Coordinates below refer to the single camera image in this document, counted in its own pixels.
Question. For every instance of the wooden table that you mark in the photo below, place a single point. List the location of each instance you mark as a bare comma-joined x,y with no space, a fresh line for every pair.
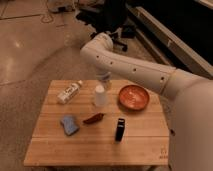
144,142

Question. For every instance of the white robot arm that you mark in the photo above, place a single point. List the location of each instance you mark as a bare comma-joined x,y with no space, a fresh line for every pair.
191,97

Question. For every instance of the orange ceramic bowl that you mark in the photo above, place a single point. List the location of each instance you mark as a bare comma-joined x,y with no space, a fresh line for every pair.
133,97

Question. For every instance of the black office chair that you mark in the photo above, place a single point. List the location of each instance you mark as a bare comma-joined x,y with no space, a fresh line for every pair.
106,17

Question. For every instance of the blue sponge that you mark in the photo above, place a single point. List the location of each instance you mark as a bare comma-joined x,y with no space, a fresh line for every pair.
69,125

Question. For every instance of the black eraser block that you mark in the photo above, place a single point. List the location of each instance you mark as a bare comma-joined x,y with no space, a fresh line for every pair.
120,129

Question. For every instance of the white ceramic cup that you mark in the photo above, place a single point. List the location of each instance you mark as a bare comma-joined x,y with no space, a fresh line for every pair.
100,97

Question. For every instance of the black box on floor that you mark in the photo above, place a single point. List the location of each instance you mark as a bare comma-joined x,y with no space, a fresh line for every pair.
128,31

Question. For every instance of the white plastic bottle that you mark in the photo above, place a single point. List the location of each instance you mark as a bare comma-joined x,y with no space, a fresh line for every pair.
69,92

